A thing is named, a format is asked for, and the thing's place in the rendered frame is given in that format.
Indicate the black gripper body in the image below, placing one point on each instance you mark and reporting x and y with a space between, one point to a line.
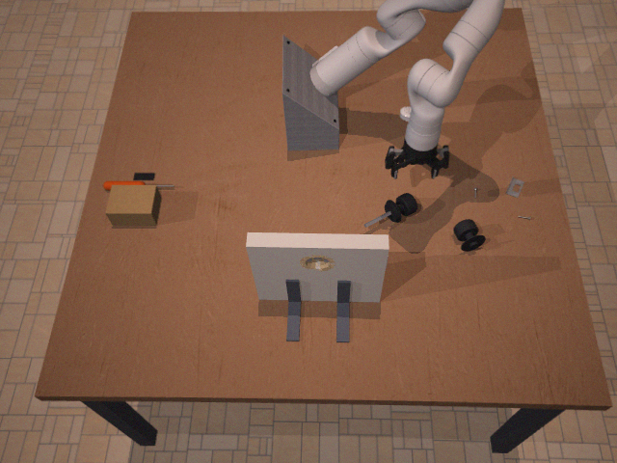
419 155

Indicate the black door knob with grey square spindle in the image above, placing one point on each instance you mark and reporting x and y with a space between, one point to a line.
405 205

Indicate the tan cardboard box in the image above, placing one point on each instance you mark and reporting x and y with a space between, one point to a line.
133 205

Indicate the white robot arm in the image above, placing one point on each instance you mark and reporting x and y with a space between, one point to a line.
431 87

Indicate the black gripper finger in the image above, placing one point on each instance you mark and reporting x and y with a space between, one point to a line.
392 164
436 163

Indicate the orange-handled screwdriver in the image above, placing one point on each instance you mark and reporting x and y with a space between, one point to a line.
108 184

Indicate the grey door panel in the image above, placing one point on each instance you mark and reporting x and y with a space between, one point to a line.
360 258

